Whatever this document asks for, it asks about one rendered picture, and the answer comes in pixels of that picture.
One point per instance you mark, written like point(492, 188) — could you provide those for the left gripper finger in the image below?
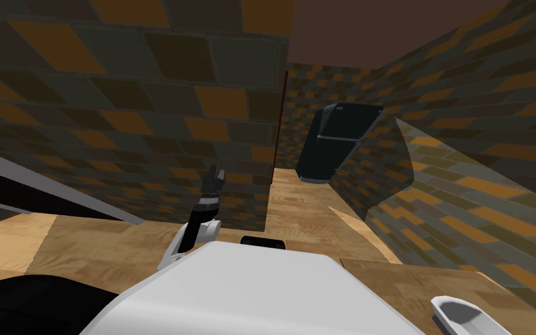
point(211, 172)
point(221, 176)

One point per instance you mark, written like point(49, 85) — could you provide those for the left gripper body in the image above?
point(210, 189)

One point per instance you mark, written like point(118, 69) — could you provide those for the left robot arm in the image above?
point(192, 232)

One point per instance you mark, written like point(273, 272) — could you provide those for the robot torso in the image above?
point(249, 293)

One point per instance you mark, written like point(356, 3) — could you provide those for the black refrigerator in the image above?
point(337, 142)

